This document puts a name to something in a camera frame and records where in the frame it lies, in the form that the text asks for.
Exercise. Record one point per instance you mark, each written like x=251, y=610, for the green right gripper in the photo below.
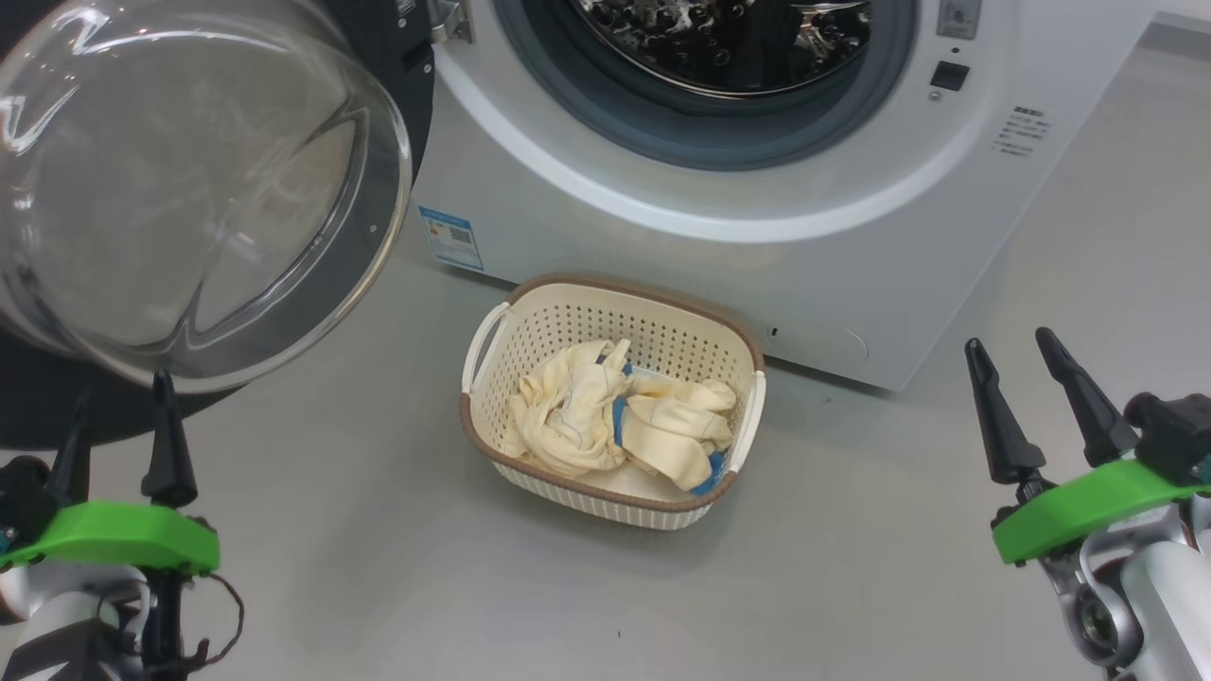
x=1088, y=511

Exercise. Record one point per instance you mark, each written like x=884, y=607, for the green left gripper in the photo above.
x=114, y=537

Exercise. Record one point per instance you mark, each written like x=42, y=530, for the glass washing machine door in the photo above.
x=189, y=189

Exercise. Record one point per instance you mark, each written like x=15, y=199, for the cream garment with blue trim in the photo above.
x=672, y=435

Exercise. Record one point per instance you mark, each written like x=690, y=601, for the cream garment blue line print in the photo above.
x=568, y=416

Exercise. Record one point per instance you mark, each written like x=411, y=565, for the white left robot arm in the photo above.
x=57, y=615

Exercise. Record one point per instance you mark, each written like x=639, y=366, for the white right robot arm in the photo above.
x=1173, y=605

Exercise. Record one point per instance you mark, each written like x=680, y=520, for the black door latch socket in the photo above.
x=950, y=76

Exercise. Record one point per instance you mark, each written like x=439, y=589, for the white front-load washing machine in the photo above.
x=662, y=255

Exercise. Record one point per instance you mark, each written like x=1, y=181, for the stainless steel washer drum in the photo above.
x=719, y=38

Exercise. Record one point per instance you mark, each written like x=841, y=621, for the metal door hinge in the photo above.
x=452, y=21

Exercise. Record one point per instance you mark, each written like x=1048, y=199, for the blue energy label sticker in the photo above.
x=451, y=238

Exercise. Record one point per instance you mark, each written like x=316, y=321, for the cream laundry basket brown rim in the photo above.
x=587, y=322

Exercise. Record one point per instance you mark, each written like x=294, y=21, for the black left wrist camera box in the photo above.
x=24, y=501

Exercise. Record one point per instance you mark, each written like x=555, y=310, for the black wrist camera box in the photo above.
x=1173, y=435
x=24, y=501

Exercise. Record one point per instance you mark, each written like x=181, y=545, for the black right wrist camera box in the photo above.
x=1173, y=435

